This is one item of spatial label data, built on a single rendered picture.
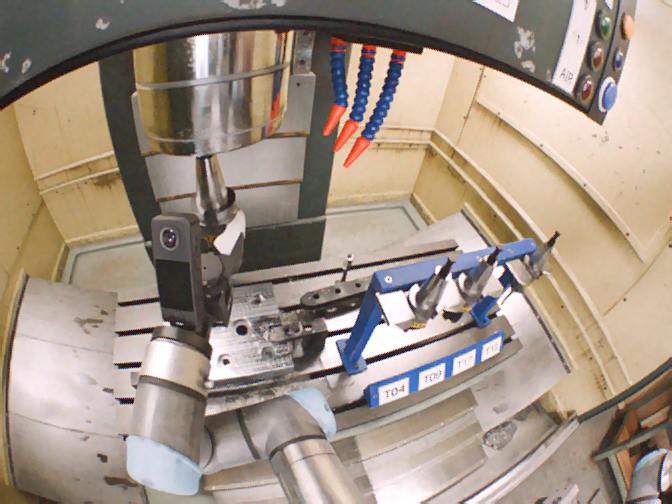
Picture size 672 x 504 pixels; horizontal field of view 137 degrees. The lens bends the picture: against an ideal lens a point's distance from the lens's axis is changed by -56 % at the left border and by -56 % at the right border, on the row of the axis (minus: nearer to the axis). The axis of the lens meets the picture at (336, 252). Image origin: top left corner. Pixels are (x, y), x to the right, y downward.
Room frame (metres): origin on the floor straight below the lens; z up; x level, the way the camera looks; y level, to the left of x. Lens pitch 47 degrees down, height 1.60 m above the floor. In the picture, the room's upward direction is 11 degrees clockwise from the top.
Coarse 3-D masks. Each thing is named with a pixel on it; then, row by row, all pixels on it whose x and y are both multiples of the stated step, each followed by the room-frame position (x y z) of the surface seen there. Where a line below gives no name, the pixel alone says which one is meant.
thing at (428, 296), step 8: (432, 280) 0.28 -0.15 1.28; (440, 280) 0.28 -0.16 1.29; (448, 280) 0.28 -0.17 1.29; (424, 288) 0.29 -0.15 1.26; (432, 288) 0.28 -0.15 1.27; (440, 288) 0.28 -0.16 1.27; (416, 296) 0.29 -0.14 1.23; (424, 296) 0.28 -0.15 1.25; (432, 296) 0.27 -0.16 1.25; (440, 296) 0.28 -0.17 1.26; (424, 304) 0.27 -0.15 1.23; (432, 304) 0.27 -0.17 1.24
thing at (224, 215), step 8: (232, 192) 0.29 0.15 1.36; (192, 200) 0.26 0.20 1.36; (232, 200) 0.28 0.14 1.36; (192, 208) 0.25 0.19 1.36; (200, 208) 0.25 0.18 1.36; (224, 208) 0.26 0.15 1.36; (232, 208) 0.27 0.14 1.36; (200, 216) 0.24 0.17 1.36; (208, 216) 0.25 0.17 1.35; (216, 216) 0.25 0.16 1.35; (224, 216) 0.25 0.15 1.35; (232, 216) 0.27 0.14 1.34; (200, 224) 0.24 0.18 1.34; (208, 224) 0.25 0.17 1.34; (216, 224) 0.25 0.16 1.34; (224, 224) 0.25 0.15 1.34
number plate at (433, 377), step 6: (438, 366) 0.29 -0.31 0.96; (444, 366) 0.30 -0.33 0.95; (426, 372) 0.27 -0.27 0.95; (432, 372) 0.28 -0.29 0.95; (438, 372) 0.28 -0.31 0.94; (420, 378) 0.26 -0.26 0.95; (426, 378) 0.26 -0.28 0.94; (432, 378) 0.27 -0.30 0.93; (438, 378) 0.27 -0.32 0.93; (420, 384) 0.25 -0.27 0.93; (426, 384) 0.25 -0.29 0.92
